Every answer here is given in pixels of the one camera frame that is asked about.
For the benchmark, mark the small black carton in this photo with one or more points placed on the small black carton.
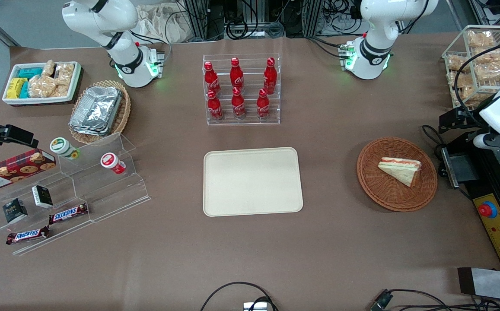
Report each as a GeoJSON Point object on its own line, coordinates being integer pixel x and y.
{"type": "Point", "coordinates": [42, 196]}
{"type": "Point", "coordinates": [14, 211]}

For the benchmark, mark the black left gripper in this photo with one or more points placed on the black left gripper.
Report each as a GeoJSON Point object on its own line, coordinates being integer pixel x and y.
{"type": "Point", "coordinates": [467, 120]}

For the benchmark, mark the clear fried snack bag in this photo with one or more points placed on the clear fried snack bag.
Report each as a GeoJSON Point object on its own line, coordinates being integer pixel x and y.
{"type": "Point", "coordinates": [494, 65]}
{"type": "Point", "coordinates": [474, 95]}
{"type": "Point", "coordinates": [463, 79]}
{"type": "Point", "coordinates": [457, 62]}
{"type": "Point", "coordinates": [481, 39]}

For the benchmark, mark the large teal snack package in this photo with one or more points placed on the large teal snack package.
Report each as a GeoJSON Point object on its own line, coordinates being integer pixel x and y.
{"type": "Point", "coordinates": [30, 72]}

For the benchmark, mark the red tartan cookie box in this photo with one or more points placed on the red tartan cookie box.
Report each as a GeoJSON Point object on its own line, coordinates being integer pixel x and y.
{"type": "Point", "coordinates": [14, 170]}

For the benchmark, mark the beige cloth bag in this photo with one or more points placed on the beige cloth bag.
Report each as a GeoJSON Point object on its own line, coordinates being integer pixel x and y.
{"type": "Point", "coordinates": [159, 23]}

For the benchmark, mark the clear rice cracker bag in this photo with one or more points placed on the clear rice cracker bag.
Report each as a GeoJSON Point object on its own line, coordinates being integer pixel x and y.
{"type": "Point", "coordinates": [42, 86]}
{"type": "Point", "coordinates": [65, 73]}
{"type": "Point", "coordinates": [49, 68]}
{"type": "Point", "coordinates": [63, 90]}

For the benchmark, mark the round brown wicker basket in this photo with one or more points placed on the round brown wicker basket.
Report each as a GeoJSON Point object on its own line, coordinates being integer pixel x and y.
{"type": "Point", "coordinates": [383, 190]}

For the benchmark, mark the small teal snack package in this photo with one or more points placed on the small teal snack package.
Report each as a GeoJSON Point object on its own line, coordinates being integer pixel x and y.
{"type": "Point", "coordinates": [24, 90]}

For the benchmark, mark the aluminium foil tray stack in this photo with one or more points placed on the aluminium foil tray stack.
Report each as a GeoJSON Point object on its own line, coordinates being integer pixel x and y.
{"type": "Point", "coordinates": [96, 110]}

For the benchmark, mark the red Coca-Cola bottle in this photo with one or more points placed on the red Coca-Cola bottle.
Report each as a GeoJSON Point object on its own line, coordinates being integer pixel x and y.
{"type": "Point", "coordinates": [214, 107]}
{"type": "Point", "coordinates": [270, 77]}
{"type": "Point", "coordinates": [211, 80]}
{"type": "Point", "coordinates": [236, 75]}
{"type": "Point", "coordinates": [262, 106]}
{"type": "Point", "coordinates": [238, 105]}

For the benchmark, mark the oval wicker basket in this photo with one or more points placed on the oval wicker basket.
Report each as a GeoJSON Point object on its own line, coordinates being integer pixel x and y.
{"type": "Point", "coordinates": [123, 116]}

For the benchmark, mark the aluminium frame post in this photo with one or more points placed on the aluminium frame post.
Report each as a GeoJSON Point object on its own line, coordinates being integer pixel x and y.
{"type": "Point", "coordinates": [312, 17]}
{"type": "Point", "coordinates": [195, 19]}

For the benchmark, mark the white rectangular snack tray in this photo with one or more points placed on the white rectangular snack tray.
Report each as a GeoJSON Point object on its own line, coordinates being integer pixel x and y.
{"type": "Point", "coordinates": [71, 82]}

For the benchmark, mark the black machine with yellow panel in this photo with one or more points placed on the black machine with yellow panel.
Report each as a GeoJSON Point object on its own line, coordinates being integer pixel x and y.
{"type": "Point", "coordinates": [483, 177]}

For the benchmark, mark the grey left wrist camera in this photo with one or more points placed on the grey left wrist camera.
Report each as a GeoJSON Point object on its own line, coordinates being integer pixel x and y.
{"type": "Point", "coordinates": [481, 141]}

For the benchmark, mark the red lid yoghurt cup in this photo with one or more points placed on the red lid yoghurt cup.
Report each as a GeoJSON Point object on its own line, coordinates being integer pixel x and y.
{"type": "Point", "coordinates": [110, 162]}

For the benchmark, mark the red emergency stop button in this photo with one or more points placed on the red emergency stop button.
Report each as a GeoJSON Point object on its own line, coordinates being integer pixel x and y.
{"type": "Point", "coordinates": [487, 210]}

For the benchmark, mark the small metal bracket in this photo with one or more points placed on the small metal bracket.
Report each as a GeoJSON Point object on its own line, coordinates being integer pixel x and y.
{"type": "Point", "coordinates": [255, 307]}

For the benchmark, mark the clear acrylic bottle rack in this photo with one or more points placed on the clear acrylic bottle rack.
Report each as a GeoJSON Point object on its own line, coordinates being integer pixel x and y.
{"type": "Point", "coordinates": [250, 122]}

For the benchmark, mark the clear acrylic stepped riser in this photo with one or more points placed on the clear acrylic stepped riser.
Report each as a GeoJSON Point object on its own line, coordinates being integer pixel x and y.
{"type": "Point", "coordinates": [120, 194]}
{"type": "Point", "coordinates": [66, 194]}

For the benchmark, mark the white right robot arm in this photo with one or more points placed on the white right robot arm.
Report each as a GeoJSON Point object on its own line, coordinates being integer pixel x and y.
{"type": "Point", "coordinates": [116, 26]}

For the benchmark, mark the Snickers chocolate bar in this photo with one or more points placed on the Snickers chocolate bar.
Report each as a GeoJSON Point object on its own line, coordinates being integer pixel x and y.
{"type": "Point", "coordinates": [27, 235]}
{"type": "Point", "coordinates": [68, 213]}

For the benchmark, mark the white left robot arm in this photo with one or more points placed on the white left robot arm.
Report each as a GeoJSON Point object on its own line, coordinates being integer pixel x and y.
{"type": "Point", "coordinates": [375, 26]}

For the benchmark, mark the yellow snack package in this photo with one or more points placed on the yellow snack package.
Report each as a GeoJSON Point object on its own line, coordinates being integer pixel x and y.
{"type": "Point", "coordinates": [15, 88]}

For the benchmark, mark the green lid yoghurt cup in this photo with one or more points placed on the green lid yoghurt cup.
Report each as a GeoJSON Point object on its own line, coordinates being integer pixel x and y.
{"type": "Point", "coordinates": [62, 147]}

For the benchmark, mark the grey black flat strip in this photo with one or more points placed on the grey black flat strip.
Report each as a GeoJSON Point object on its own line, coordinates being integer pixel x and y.
{"type": "Point", "coordinates": [492, 283]}

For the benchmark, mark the beige serving tray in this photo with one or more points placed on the beige serving tray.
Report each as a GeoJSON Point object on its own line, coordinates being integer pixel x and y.
{"type": "Point", "coordinates": [250, 181]}

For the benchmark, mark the triangular sandwich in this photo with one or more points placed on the triangular sandwich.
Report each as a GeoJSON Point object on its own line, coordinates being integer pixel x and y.
{"type": "Point", "coordinates": [401, 170]}

